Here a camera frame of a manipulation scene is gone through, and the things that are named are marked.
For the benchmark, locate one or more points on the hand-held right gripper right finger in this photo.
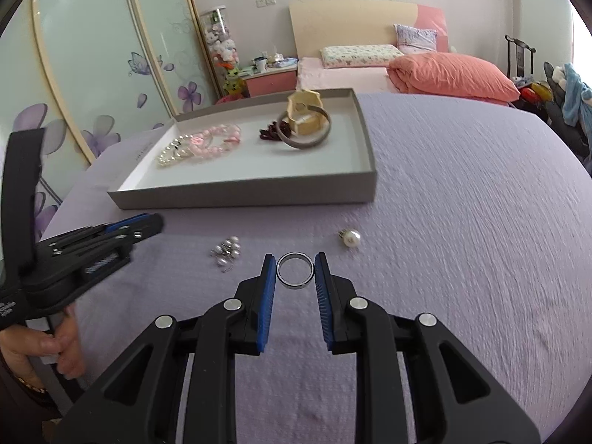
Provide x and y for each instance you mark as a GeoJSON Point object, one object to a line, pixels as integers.
{"type": "Point", "coordinates": [323, 305]}

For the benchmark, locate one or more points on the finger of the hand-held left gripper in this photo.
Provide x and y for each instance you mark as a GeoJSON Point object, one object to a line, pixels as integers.
{"type": "Point", "coordinates": [127, 221]}
{"type": "Point", "coordinates": [143, 229]}

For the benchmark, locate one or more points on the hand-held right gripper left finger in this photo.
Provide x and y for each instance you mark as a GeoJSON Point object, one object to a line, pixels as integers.
{"type": "Point", "coordinates": [267, 305]}

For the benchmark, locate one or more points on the grey cardboard tray box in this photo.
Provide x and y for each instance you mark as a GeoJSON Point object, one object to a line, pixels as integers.
{"type": "Point", "coordinates": [259, 166]}

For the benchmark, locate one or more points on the silver cuff bangle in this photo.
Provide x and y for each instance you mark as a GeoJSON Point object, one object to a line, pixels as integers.
{"type": "Point", "coordinates": [300, 145]}

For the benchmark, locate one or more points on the yellow wrist watch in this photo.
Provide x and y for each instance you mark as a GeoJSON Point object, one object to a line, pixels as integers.
{"type": "Point", "coordinates": [305, 101]}

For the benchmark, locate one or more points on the person's left forearm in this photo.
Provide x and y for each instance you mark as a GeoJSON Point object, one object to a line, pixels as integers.
{"type": "Point", "coordinates": [18, 402]}

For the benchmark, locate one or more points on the person's left hand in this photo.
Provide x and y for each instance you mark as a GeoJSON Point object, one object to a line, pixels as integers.
{"type": "Point", "coordinates": [69, 347]}

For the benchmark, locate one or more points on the small pearl cluster brooch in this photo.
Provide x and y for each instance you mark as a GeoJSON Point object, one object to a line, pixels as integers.
{"type": "Point", "coordinates": [230, 247]}

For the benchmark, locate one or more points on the pearl earring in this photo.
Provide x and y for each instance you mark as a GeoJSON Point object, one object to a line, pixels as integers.
{"type": "Point", "coordinates": [351, 239]}

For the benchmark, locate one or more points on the floral sliding door wardrobe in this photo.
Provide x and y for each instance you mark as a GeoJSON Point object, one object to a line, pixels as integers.
{"type": "Point", "coordinates": [92, 55]}

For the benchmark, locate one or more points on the yellow plush toy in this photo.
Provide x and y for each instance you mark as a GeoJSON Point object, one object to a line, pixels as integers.
{"type": "Point", "coordinates": [232, 83]}

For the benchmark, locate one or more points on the pink nightstand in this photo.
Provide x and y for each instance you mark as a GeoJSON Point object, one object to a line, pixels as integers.
{"type": "Point", "coordinates": [273, 83]}

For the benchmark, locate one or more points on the white cup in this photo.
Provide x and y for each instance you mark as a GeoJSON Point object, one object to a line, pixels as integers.
{"type": "Point", "coordinates": [259, 64]}

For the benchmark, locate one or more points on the plush toy display case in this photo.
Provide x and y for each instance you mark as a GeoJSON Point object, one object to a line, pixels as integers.
{"type": "Point", "coordinates": [219, 37]}

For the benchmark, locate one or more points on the printed white pillow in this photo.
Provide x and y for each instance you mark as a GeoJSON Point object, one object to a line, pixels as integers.
{"type": "Point", "coordinates": [360, 55]}

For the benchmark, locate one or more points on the orange duvet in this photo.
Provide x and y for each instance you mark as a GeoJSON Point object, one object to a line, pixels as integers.
{"type": "Point", "coordinates": [453, 76]}

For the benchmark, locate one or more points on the pink and cream bed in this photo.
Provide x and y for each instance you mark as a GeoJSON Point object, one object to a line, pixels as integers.
{"type": "Point", "coordinates": [351, 23]}

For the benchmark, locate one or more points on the purple floral pillow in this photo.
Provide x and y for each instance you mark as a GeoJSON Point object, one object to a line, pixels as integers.
{"type": "Point", "coordinates": [416, 37]}

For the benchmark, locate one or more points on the dark office chair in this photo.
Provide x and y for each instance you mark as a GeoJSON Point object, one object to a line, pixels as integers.
{"type": "Point", "coordinates": [562, 125]}

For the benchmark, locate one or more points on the red and yellow toy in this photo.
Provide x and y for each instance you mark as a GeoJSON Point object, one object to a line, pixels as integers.
{"type": "Point", "coordinates": [536, 90]}

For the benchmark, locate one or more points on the dark wooden chair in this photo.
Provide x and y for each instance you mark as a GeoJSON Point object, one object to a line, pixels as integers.
{"type": "Point", "coordinates": [520, 55]}

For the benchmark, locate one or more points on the blue clothing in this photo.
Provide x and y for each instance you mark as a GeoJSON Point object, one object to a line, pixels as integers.
{"type": "Point", "coordinates": [576, 92]}

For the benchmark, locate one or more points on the white wall switch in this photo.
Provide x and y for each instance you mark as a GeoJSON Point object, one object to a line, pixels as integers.
{"type": "Point", "coordinates": [266, 1]}

